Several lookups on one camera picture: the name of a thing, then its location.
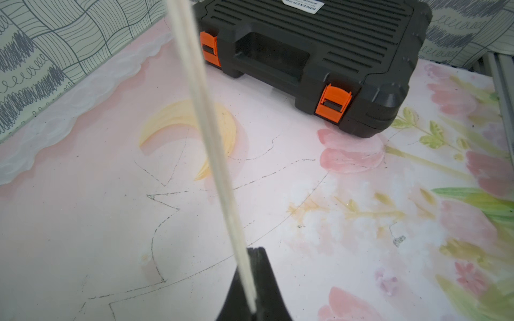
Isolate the white bag drawstring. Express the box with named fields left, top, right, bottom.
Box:
left=166, top=1, right=257, bottom=314

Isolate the black plastic tool case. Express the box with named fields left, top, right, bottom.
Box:
left=193, top=1, right=432, bottom=138

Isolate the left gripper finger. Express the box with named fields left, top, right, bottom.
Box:
left=216, top=247, right=292, bottom=321

